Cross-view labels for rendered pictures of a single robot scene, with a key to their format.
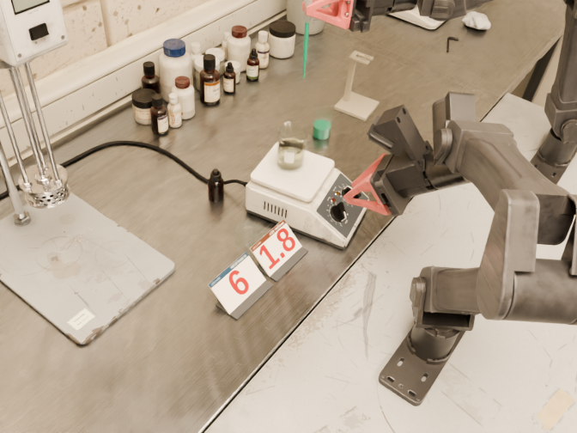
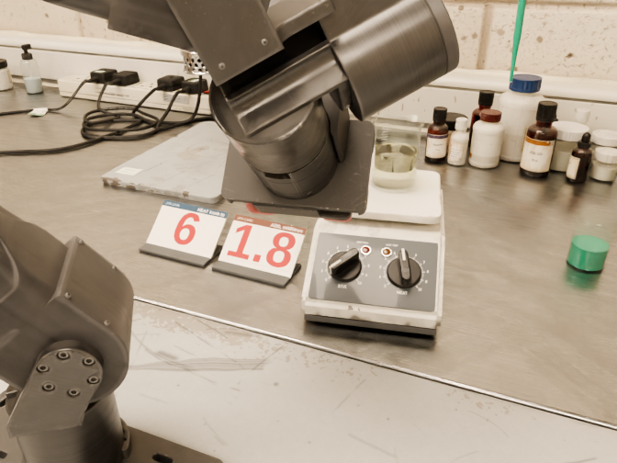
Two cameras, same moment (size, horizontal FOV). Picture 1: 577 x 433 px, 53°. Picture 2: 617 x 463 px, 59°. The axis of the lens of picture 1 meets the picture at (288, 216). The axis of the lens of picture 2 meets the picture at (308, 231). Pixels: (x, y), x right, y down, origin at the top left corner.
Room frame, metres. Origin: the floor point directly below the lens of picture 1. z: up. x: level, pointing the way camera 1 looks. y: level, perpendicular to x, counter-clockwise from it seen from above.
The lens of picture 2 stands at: (0.62, -0.52, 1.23)
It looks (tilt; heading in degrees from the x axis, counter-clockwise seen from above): 29 degrees down; 80
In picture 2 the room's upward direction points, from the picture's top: straight up
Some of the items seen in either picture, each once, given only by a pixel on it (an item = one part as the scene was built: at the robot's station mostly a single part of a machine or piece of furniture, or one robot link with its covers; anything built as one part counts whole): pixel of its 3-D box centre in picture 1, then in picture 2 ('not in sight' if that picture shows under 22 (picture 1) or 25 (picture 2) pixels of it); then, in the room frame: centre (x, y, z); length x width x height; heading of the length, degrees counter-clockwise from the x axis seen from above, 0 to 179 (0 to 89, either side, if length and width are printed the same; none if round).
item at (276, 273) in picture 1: (279, 249); (259, 248); (0.66, 0.01, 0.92); 0.09 x 0.06 x 0.04; 147
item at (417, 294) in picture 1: (442, 302); (65, 344); (0.52, -0.23, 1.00); 0.09 x 0.06 x 0.06; 94
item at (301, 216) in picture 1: (304, 192); (379, 238); (0.78, -0.02, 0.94); 0.22 x 0.13 x 0.08; 70
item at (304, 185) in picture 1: (293, 170); (384, 191); (0.79, 0.00, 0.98); 0.12 x 0.12 x 0.01; 70
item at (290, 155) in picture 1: (290, 147); (397, 152); (0.81, 0.01, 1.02); 0.06 x 0.05 x 0.08; 24
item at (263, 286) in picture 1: (240, 284); (184, 231); (0.57, 0.06, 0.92); 0.09 x 0.06 x 0.04; 147
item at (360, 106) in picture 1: (361, 82); not in sight; (1.14, -0.13, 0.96); 0.08 x 0.08 x 0.13; 65
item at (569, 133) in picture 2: (207, 74); (565, 146); (1.15, 0.22, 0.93); 0.06 x 0.06 x 0.07
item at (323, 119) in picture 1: (322, 123); (590, 240); (1.02, -0.05, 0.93); 0.04 x 0.04 x 0.06
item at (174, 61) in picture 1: (175, 70); (519, 117); (1.10, 0.28, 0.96); 0.07 x 0.07 x 0.13
